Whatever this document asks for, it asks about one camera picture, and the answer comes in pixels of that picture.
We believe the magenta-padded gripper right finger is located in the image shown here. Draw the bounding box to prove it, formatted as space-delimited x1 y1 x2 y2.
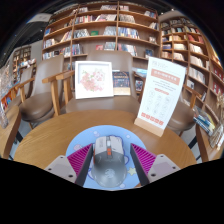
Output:
129 143 181 187

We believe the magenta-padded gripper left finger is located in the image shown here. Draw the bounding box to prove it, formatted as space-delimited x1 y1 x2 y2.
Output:
44 143 95 187

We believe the grey computer mouse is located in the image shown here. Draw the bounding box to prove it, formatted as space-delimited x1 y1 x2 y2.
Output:
90 134 129 189

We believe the round light blue mouse pad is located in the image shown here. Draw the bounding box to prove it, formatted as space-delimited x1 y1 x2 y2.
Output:
65 124 148 191

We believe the round wooden side table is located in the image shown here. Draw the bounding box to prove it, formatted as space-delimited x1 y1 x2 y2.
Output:
195 124 224 163
0 105 22 161

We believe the brown wooden armchair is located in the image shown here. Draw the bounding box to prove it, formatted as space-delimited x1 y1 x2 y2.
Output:
14 55 65 130
166 84 202 136
42 49 143 116

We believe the white sign on wooden base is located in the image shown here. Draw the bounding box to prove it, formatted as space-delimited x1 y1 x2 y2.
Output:
134 56 187 138

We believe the vase of pink dried flowers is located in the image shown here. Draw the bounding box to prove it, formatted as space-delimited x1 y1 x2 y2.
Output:
0 64 15 130

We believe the white framed flower picture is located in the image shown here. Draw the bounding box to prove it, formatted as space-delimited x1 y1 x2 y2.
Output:
74 60 115 100

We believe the dark blue book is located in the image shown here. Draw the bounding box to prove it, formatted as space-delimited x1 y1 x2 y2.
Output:
112 70 132 97

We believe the stack of light blue books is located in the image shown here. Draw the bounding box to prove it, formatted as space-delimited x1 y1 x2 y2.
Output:
133 68 149 92

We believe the small distant wooden bookshelf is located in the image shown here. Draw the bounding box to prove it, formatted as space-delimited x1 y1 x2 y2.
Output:
11 45 37 84

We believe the tall curved wooden bookshelf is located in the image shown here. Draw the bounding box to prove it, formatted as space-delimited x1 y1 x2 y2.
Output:
158 14 224 118

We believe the wide wooden bookshelf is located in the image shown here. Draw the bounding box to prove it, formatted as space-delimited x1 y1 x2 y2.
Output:
41 3 160 73

